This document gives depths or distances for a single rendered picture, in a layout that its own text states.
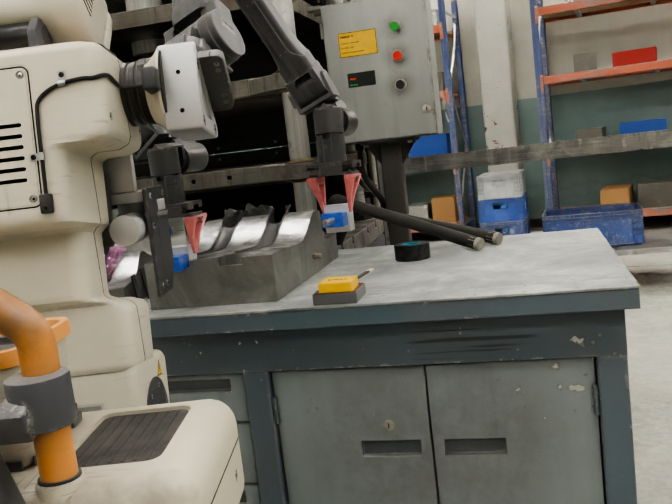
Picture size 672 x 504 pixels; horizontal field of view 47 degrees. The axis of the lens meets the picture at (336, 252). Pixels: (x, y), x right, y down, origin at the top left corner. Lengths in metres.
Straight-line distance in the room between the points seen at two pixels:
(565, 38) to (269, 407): 6.82
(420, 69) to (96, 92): 1.36
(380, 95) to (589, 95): 5.82
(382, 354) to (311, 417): 0.19
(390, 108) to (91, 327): 1.36
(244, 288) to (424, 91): 0.98
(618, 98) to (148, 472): 7.44
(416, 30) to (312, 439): 1.22
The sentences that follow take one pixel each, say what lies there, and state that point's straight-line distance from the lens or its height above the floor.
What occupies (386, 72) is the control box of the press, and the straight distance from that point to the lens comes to 2.25.
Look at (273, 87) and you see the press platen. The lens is 2.18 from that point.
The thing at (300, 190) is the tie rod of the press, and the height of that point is 0.96.
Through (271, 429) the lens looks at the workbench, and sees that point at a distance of 1.50.
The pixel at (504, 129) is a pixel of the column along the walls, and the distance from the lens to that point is 7.75.
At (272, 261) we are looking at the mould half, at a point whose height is 0.88.
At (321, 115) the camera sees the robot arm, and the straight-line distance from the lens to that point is 1.50.
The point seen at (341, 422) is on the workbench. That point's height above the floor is 0.56.
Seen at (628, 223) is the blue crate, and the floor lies 0.39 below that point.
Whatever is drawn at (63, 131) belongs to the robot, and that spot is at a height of 1.13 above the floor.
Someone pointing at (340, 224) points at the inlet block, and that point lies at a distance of 1.48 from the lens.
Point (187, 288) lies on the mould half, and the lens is 1.50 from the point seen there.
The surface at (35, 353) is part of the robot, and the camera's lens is 0.69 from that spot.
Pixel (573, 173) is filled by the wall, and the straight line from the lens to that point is 7.99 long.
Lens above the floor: 1.07
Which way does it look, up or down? 8 degrees down
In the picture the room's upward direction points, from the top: 7 degrees counter-clockwise
